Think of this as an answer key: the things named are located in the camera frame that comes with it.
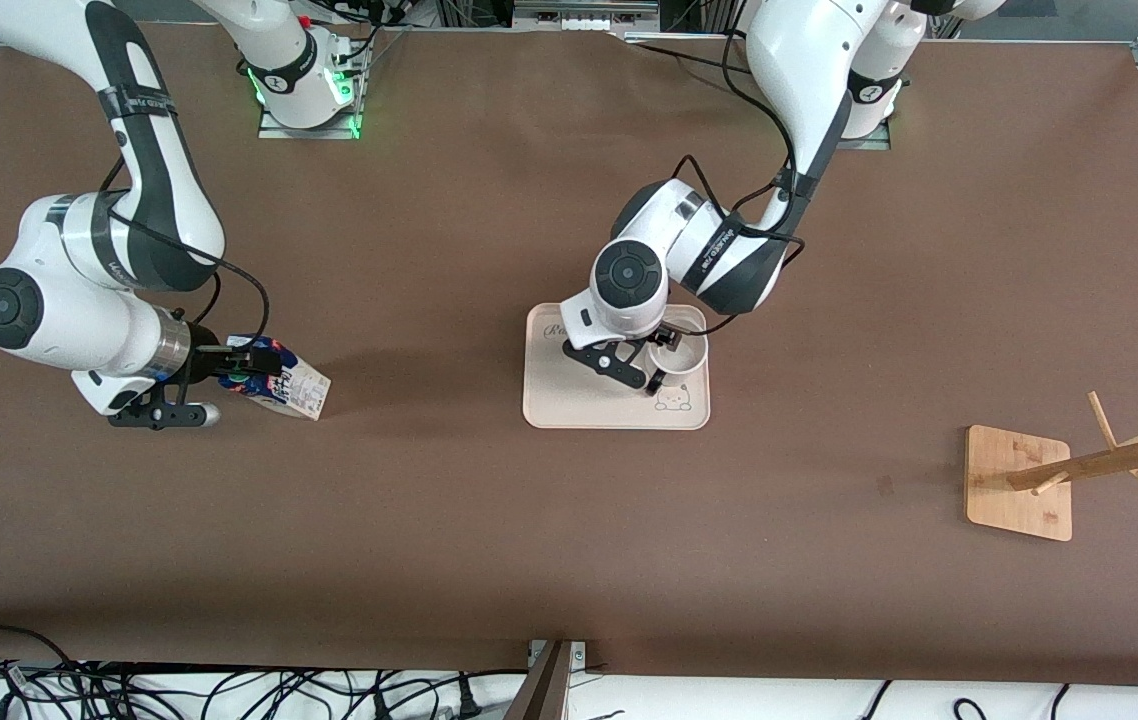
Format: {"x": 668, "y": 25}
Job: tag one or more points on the blue white milk carton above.
{"x": 304, "y": 392}

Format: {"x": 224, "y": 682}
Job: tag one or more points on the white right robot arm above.
{"x": 59, "y": 320}

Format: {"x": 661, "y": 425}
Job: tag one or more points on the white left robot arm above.
{"x": 799, "y": 60}

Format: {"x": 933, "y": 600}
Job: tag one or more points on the silver metal bracket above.
{"x": 579, "y": 655}

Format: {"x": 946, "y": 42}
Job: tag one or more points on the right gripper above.
{"x": 203, "y": 351}

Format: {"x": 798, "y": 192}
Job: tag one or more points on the dark metal post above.
{"x": 541, "y": 690}

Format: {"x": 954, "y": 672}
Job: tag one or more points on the cream tray with rabbit print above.
{"x": 579, "y": 410}

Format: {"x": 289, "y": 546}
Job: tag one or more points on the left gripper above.
{"x": 670, "y": 338}

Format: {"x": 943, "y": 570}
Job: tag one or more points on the wooden mug tree rack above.
{"x": 1014, "y": 490}

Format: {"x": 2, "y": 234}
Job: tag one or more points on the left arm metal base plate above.
{"x": 869, "y": 144}

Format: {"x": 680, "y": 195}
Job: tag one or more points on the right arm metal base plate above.
{"x": 309, "y": 132}

